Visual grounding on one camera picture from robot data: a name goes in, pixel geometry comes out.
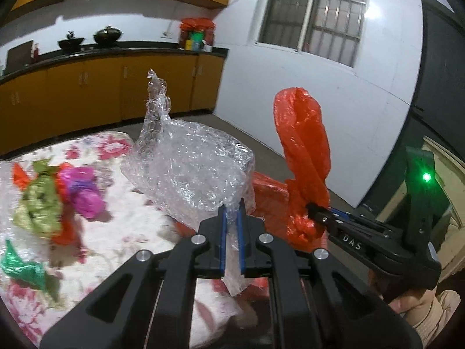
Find person's beige clothing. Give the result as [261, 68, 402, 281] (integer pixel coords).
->
[387, 283, 465, 349]

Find dark cutting board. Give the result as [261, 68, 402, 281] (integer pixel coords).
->
[5, 41, 35, 74]

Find green plastic bag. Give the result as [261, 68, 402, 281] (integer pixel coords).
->
[0, 241, 49, 293]

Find barred window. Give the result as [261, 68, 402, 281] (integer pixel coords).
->
[257, 0, 368, 68]

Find clear plastic bag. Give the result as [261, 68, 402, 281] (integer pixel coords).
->
[0, 162, 30, 262]

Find wooden lower kitchen cabinets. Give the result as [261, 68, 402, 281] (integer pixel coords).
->
[0, 53, 228, 158]

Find dark door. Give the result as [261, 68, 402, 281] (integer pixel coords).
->
[363, 0, 465, 226]

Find yellow-green plastic bag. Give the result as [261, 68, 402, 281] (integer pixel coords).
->
[16, 160, 65, 238]

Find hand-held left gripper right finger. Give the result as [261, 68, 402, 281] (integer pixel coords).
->
[236, 204, 424, 349]

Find cream wooden furniture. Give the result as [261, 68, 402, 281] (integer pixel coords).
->
[378, 134, 465, 280]

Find large black lidded wok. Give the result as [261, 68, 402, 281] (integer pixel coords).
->
[93, 25, 124, 46]

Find orange plastic bag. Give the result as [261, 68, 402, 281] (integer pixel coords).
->
[12, 163, 80, 246]

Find red bag of containers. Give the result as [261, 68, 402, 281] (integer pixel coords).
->
[179, 17, 216, 50]

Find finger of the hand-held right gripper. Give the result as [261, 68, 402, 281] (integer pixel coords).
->
[329, 208, 405, 234]
[307, 204, 368, 253]

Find red plastic bag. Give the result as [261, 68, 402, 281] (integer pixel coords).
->
[273, 87, 333, 251]

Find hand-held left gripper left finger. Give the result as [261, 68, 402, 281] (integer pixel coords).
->
[40, 205, 228, 349]

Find black kitchen countertop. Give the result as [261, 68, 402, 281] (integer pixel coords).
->
[0, 42, 230, 85]

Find small black wok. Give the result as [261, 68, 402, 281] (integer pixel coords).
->
[58, 31, 86, 50]

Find red plastic waste basket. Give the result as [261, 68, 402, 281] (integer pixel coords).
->
[176, 171, 309, 299]

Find floral printed blanket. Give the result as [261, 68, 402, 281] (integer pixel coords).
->
[0, 131, 262, 349]

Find purple plastic bag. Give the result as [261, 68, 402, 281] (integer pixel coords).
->
[59, 165, 110, 219]

